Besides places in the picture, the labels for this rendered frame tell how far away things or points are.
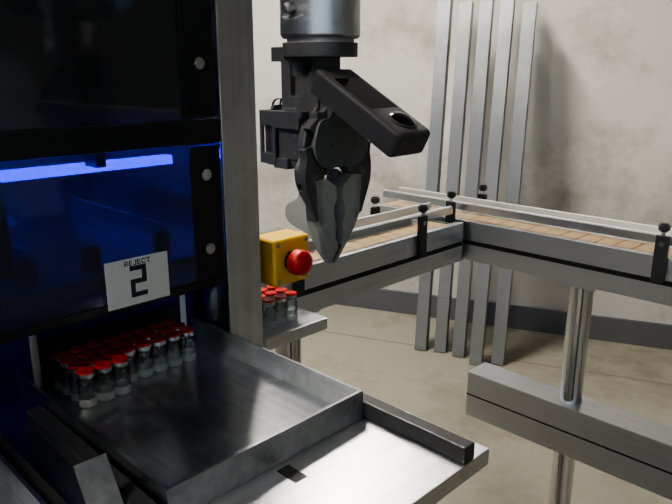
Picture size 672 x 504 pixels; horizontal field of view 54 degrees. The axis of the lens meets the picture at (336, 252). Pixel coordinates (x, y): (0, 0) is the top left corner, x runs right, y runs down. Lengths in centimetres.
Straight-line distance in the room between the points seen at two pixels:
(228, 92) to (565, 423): 107
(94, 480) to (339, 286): 72
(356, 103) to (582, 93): 272
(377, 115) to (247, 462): 36
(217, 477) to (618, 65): 285
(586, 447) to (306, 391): 89
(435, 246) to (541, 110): 189
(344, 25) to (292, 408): 44
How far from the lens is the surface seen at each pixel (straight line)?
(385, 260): 134
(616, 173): 330
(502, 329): 303
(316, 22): 61
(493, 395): 168
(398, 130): 56
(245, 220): 93
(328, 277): 122
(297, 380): 85
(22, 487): 69
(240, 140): 91
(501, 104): 296
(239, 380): 88
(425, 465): 72
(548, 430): 163
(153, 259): 86
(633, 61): 327
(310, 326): 106
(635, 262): 140
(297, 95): 65
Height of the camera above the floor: 127
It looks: 15 degrees down
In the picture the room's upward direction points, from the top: straight up
